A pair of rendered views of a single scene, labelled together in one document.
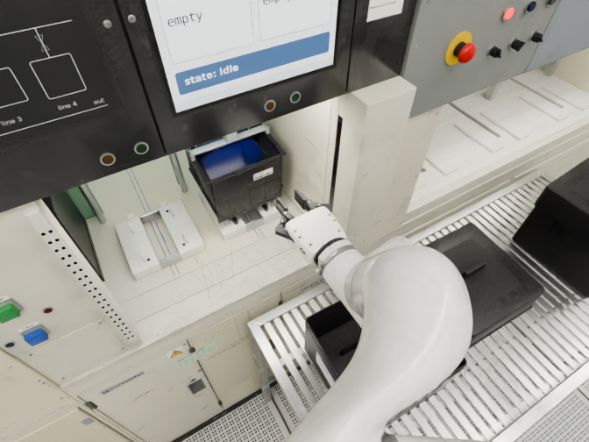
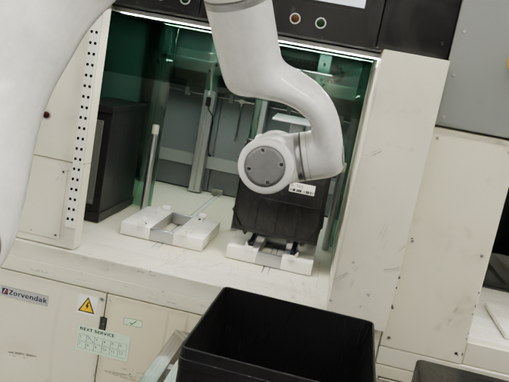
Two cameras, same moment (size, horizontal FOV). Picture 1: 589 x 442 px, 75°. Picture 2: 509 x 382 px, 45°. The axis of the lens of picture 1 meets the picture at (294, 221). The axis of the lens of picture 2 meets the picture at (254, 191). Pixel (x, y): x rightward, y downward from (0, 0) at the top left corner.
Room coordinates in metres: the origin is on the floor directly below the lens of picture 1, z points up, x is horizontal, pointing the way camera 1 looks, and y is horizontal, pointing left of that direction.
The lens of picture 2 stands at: (-0.42, -0.68, 1.32)
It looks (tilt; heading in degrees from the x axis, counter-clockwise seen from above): 11 degrees down; 37
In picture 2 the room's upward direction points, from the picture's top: 11 degrees clockwise
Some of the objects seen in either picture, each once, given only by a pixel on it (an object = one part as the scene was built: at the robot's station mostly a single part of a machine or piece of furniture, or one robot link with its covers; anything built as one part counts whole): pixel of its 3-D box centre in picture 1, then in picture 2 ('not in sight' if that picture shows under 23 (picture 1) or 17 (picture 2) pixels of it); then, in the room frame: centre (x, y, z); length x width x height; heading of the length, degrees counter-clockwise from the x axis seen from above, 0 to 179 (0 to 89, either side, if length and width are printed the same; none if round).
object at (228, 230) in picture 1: (240, 202); (273, 247); (0.84, 0.17, 0.89); 0.22 x 0.21 x 0.04; 30
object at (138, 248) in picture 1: (159, 236); (173, 224); (0.70, 0.41, 0.89); 0.22 x 0.21 x 0.04; 30
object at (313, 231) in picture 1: (318, 236); not in sight; (0.47, -0.05, 1.19); 0.11 x 0.10 x 0.07; 31
